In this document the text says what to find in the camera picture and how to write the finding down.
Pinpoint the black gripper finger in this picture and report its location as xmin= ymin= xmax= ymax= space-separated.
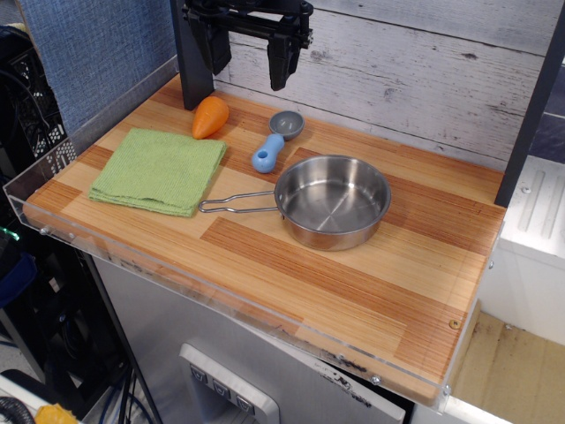
xmin=205 ymin=26 xmax=231 ymax=75
xmin=267 ymin=34 xmax=301 ymax=91

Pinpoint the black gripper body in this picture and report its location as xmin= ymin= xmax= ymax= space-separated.
xmin=182 ymin=1 xmax=313 ymax=49

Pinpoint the metal pot with wire handle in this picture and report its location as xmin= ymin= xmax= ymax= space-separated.
xmin=198 ymin=155 xmax=392 ymax=251

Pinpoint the green cloth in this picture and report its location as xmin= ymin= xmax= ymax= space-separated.
xmin=88 ymin=128 xmax=227 ymax=217

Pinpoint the orange toy carrot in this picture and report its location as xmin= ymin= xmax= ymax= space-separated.
xmin=192 ymin=96 xmax=230 ymax=140

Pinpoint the blue grey measuring scoop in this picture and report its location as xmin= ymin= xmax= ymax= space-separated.
xmin=252 ymin=110 xmax=305 ymax=174

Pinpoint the black crate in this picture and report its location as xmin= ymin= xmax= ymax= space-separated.
xmin=1 ymin=47 xmax=66 ymax=160

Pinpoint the clear acrylic table guard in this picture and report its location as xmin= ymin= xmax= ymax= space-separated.
xmin=6 ymin=137 xmax=504 ymax=406

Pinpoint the stainless appliance with buttons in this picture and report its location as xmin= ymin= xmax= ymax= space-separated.
xmin=94 ymin=259 xmax=414 ymax=423

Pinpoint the white ridged appliance right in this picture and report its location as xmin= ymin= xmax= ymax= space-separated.
xmin=478 ymin=156 xmax=564 ymax=345

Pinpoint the yellow object bottom left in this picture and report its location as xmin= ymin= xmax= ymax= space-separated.
xmin=34 ymin=404 xmax=78 ymax=424

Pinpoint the dark vertical post left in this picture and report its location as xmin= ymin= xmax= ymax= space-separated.
xmin=169 ymin=0 xmax=215 ymax=110

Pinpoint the dark vertical post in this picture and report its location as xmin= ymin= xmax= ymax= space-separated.
xmin=494 ymin=1 xmax=564 ymax=208
xmin=169 ymin=0 xmax=215 ymax=110

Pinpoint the dark vertical post right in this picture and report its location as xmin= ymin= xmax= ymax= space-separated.
xmin=494 ymin=1 xmax=564 ymax=208

